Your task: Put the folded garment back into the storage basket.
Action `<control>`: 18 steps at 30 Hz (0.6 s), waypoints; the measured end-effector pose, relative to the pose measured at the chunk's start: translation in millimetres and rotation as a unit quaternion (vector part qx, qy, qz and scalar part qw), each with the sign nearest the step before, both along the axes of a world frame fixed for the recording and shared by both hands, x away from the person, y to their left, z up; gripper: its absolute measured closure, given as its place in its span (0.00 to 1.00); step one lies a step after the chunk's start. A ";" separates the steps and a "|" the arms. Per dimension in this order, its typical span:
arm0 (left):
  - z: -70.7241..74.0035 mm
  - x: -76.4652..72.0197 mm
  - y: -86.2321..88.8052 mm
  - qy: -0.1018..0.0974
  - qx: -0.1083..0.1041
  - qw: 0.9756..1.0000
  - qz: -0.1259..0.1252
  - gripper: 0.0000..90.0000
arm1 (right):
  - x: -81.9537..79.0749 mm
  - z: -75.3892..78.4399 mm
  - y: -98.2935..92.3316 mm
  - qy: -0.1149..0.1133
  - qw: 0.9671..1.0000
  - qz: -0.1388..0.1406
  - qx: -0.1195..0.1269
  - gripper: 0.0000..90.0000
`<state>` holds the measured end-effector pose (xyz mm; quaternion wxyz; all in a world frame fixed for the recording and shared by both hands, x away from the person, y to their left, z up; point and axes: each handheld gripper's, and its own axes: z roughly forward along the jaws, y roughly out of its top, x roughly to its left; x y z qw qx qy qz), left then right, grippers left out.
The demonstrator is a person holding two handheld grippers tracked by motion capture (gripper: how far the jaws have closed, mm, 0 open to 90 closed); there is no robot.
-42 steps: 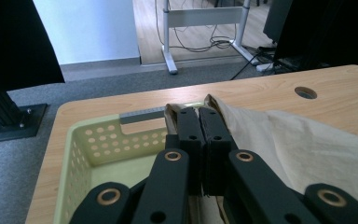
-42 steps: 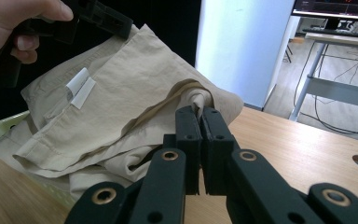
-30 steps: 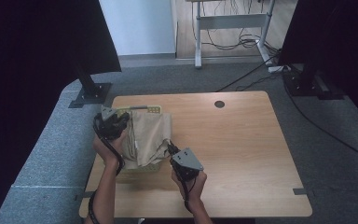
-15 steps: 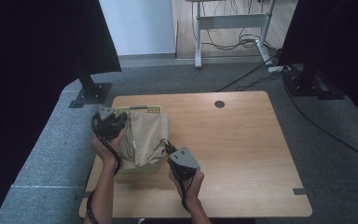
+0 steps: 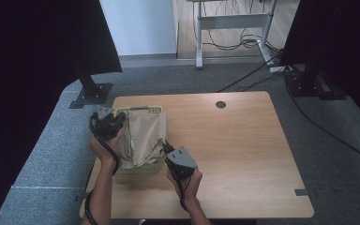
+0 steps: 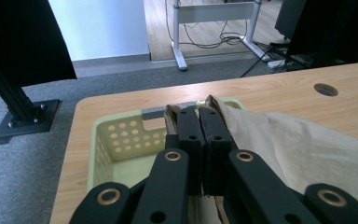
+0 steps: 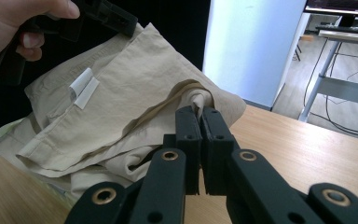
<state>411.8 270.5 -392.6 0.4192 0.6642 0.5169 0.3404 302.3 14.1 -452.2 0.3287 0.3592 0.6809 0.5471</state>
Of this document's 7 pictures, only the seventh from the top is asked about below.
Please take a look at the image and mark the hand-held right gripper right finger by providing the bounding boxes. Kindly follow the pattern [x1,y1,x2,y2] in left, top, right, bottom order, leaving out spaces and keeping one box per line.
[200,106,241,196]

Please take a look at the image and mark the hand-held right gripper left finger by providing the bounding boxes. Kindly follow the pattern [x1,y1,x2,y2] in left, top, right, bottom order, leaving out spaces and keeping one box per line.
[163,105,203,196]

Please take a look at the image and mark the beige pants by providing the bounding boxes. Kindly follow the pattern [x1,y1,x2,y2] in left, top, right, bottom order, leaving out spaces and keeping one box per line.
[0,22,247,202]

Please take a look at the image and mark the white partition panel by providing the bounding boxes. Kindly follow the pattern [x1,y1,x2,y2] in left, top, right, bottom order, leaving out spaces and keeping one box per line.
[201,0,308,110]

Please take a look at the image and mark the black keyboard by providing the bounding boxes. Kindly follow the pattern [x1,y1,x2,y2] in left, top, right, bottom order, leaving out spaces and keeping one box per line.
[314,24,358,36]

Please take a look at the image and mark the bundle of black floor cables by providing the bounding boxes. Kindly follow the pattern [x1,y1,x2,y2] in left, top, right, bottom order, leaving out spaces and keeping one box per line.
[302,36,358,137]

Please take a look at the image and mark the grey metal desk frame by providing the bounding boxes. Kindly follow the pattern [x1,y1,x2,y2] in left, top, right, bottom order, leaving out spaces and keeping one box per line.
[297,29,358,123]

